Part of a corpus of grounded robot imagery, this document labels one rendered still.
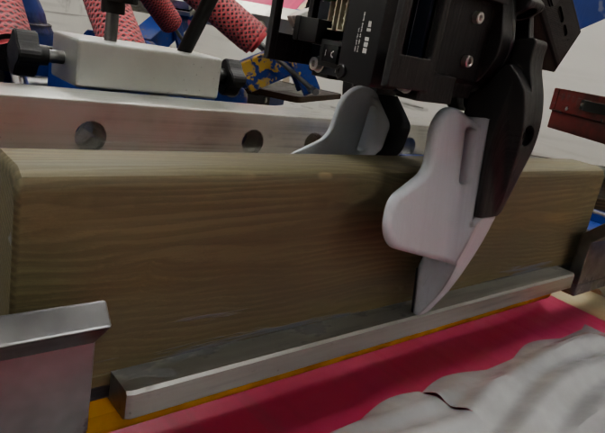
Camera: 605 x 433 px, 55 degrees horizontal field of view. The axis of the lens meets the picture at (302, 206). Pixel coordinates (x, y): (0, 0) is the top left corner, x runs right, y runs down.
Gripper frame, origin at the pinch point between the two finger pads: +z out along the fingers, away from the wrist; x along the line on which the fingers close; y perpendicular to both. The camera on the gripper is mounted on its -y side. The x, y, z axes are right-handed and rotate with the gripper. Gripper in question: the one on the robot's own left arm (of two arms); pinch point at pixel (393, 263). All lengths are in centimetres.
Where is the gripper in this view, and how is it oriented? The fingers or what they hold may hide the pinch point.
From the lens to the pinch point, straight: 28.9
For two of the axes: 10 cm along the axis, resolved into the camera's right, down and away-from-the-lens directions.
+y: -7.6, 0.5, -6.5
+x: 6.3, 3.2, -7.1
